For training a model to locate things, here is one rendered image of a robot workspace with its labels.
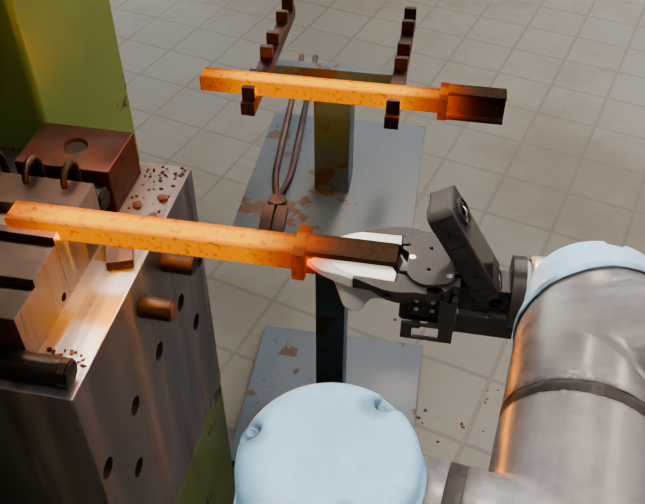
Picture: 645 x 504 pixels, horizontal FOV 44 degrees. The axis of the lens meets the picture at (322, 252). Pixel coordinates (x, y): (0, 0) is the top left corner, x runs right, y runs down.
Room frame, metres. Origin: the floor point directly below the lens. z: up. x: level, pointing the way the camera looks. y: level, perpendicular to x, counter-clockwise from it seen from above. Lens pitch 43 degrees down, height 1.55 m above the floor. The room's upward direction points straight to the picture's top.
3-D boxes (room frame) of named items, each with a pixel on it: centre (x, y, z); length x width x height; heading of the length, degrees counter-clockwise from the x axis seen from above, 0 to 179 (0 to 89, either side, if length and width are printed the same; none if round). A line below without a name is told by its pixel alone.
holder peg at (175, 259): (0.70, 0.18, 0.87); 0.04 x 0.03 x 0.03; 79
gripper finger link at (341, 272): (0.56, -0.03, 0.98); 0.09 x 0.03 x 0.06; 82
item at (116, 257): (0.67, 0.23, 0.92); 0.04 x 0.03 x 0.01; 12
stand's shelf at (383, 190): (1.13, -0.02, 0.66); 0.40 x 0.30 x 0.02; 170
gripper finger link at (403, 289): (0.54, -0.07, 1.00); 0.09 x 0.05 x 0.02; 82
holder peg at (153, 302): (0.63, 0.19, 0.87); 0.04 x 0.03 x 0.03; 79
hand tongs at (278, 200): (1.26, 0.06, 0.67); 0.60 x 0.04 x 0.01; 174
